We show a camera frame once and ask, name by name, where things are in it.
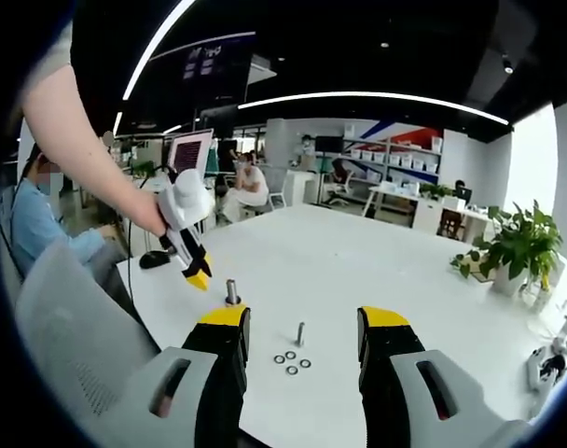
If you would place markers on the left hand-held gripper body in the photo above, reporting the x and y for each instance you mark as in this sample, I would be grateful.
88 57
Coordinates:
188 200

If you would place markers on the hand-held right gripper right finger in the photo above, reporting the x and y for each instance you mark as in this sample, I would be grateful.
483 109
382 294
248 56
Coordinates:
405 406

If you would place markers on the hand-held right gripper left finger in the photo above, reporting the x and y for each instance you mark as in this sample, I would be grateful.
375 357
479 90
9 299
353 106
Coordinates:
195 401

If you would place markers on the large steel threaded stud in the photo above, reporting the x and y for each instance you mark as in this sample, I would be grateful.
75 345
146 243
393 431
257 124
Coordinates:
230 290

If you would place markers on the small steel washer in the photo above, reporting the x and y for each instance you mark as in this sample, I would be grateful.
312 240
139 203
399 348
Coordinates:
301 363
287 370
286 355
275 359

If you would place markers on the small steel threaded stud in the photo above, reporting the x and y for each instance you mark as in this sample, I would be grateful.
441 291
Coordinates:
300 333

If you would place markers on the person's left hand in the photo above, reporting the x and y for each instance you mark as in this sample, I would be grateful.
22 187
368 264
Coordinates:
149 212

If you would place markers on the black computer mouse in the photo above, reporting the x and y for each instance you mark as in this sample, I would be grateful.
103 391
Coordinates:
153 259

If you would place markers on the white-framed monitor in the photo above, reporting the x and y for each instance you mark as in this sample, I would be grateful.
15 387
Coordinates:
190 151

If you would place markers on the grey mesh office chair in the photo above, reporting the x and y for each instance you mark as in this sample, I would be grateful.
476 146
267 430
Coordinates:
78 326

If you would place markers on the hanging black ceiling sign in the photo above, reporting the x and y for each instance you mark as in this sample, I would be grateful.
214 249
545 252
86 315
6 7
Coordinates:
218 65

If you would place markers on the white controller device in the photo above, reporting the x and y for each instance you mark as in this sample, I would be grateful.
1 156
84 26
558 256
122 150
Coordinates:
542 368

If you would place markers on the black shelf monitor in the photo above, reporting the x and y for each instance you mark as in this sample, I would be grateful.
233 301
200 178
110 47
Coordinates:
328 144

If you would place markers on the white ceiling light strip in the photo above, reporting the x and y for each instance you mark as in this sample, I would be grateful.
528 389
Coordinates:
153 42
381 95

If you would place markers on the potted green plant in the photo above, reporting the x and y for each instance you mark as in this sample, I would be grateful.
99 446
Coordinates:
516 247

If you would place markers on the white storage desk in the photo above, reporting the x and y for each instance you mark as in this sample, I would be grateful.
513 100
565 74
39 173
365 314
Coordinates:
425 207

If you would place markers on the shelf with white bins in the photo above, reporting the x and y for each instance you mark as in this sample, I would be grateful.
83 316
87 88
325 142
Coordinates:
395 158

